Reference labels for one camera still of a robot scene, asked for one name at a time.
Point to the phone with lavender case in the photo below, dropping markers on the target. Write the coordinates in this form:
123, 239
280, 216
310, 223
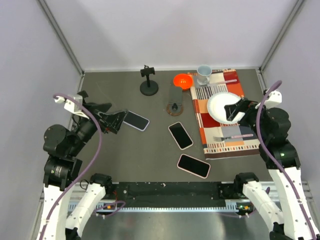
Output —
136, 121

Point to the pink handled knife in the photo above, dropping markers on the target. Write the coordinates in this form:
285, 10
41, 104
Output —
224, 82

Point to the phone with pink case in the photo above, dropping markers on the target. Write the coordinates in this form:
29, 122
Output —
194, 166

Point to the black clamp phone stand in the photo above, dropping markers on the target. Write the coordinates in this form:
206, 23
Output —
148, 87

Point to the slotted cable duct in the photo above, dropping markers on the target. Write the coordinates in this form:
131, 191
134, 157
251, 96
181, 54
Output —
229, 206

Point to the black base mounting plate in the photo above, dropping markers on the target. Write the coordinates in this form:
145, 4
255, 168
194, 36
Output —
173, 194

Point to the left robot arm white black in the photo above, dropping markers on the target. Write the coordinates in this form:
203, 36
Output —
62, 168

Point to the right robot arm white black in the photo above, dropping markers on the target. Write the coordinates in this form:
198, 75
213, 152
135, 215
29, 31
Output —
292, 219

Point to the patchwork placemat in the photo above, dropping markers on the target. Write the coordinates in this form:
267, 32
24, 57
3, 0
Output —
208, 127

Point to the orange bowl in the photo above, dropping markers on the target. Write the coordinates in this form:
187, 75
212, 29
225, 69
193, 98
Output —
184, 81

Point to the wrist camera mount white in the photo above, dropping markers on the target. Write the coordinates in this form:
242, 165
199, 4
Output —
273, 100
71, 106

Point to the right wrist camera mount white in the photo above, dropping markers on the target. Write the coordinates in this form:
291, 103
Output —
273, 100

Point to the pink handled fork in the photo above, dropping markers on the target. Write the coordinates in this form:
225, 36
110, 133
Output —
221, 139

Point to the wooden base phone stand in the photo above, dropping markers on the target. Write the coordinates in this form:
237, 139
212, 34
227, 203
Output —
175, 103

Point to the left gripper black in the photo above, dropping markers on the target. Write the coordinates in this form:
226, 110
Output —
112, 121

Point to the phone with white case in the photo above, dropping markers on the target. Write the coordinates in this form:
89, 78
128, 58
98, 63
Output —
180, 135

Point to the white plate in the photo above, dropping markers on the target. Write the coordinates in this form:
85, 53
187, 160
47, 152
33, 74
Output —
216, 104

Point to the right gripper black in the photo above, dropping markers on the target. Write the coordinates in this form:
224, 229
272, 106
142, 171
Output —
244, 105

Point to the light blue cup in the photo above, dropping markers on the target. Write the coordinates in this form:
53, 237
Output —
203, 74

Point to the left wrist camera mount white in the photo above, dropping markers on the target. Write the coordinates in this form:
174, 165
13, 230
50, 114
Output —
71, 106

